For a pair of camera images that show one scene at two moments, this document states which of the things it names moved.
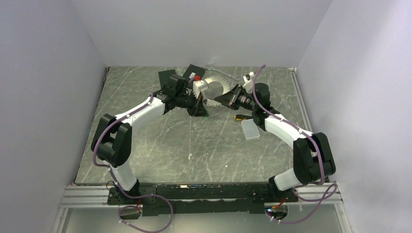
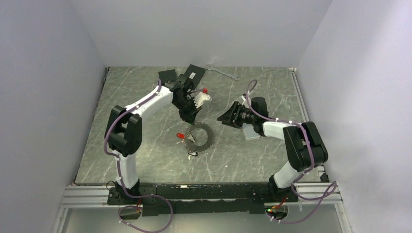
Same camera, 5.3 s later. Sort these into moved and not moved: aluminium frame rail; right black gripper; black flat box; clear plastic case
Moved: right black gripper
Not moved: clear plastic case; aluminium frame rail; black flat box
